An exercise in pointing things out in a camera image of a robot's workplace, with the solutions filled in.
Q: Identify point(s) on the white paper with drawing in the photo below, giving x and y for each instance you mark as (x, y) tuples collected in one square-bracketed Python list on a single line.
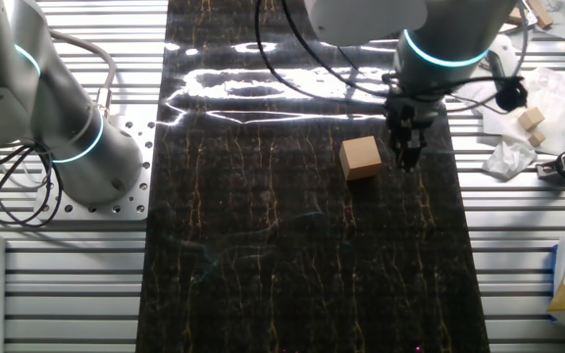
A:
[(561, 19)]

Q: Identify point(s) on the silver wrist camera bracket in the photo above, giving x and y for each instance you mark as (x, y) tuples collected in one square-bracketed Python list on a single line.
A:
[(503, 54)]

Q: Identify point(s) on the tiny wooden block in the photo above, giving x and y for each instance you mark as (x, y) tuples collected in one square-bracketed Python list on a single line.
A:
[(536, 138)]

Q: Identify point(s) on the white paper sheet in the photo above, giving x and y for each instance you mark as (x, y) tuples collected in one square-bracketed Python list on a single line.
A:
[(552, 93)]

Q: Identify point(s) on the black marble pattern mat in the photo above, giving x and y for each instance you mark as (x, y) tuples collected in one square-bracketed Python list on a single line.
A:
[(263, 269)]

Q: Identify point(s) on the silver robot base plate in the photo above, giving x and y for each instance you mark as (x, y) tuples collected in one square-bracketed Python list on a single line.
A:
[(130, 206)]

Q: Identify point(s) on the crumpled white tissue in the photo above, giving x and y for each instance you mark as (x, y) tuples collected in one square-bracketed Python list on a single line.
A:
[(508, 159)]

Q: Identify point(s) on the long wooden block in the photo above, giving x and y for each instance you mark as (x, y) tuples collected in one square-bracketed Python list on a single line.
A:
[(541, 14)]

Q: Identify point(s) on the light wooden cube block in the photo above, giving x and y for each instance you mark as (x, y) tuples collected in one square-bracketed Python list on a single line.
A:
[(361, 159)]

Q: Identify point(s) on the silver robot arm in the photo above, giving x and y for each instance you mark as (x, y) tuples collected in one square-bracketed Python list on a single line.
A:
[(81, 142)]

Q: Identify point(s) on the small wooden block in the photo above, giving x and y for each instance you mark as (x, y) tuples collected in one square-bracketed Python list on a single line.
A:
[(531, 118)]

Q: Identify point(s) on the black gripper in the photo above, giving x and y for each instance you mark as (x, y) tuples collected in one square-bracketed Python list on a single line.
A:
[(412, 115)]

